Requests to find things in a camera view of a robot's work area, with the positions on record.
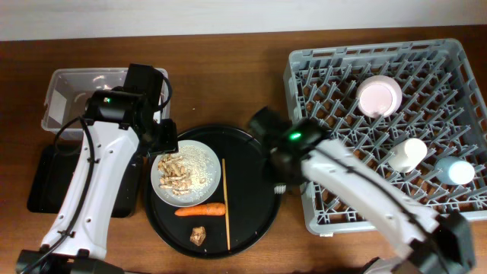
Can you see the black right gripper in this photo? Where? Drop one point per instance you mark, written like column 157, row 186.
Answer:
column 291, row 182

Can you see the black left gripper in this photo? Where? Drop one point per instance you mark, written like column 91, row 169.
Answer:
column 170, row 143

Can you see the white plastic fork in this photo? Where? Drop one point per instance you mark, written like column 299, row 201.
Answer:
column 280, row 189

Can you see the pink saucer bowl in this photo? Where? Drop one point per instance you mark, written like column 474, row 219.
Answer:
column 379, row 96

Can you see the wooden chopstick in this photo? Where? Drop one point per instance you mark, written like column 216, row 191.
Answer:
column 225, row 189

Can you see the cream cup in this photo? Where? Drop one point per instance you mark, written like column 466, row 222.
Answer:
column 407, row 155

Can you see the blue cup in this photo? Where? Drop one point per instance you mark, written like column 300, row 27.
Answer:
column 455, row 171

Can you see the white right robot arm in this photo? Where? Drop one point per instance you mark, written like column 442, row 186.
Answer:
column 424, row 241

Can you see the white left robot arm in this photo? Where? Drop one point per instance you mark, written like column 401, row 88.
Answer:
column 77, row 241

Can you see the grey dishwasher rack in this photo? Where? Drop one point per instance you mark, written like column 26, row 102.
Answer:
column 442, row 105

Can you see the clear plastic bin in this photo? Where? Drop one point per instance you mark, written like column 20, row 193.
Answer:
column 67, row 95

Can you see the black round tray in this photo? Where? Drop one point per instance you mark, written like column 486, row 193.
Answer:
column 253, row 205

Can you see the pile of white rice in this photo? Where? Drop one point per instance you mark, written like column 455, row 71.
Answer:
column 194, row 151

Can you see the grey plate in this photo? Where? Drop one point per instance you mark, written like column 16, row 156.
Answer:
column 182, row 202

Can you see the orange carrot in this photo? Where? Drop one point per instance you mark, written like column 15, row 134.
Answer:
column 208, row 209

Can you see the black rectangular bin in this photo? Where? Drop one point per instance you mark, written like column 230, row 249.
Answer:
column 53, row 176

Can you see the brown food scrap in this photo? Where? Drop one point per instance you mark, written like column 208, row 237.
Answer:
column 198, row 235

